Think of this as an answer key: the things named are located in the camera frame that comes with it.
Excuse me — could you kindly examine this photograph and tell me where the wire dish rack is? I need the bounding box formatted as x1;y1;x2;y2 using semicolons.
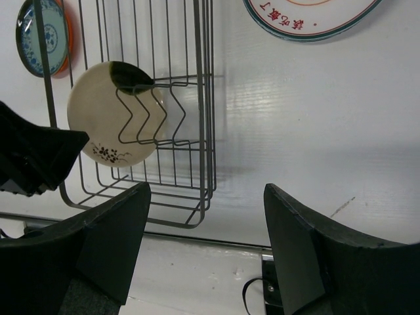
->
43;1;216;229

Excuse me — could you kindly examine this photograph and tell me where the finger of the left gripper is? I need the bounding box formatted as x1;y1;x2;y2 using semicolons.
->
1;102;89;197

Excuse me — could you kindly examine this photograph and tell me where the green patterned plate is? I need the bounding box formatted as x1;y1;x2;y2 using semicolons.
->
15;1;73;77

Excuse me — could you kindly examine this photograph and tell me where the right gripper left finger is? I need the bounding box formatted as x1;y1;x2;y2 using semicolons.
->
1;182;151;314

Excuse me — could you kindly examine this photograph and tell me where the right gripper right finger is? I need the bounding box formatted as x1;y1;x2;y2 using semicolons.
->
264;184;419;314

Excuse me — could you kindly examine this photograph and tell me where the white plate orange sunburst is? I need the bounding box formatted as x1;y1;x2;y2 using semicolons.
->
243;0;381;43

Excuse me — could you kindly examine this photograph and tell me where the cream plate floral print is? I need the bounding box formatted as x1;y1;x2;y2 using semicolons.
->
67;61;167;167

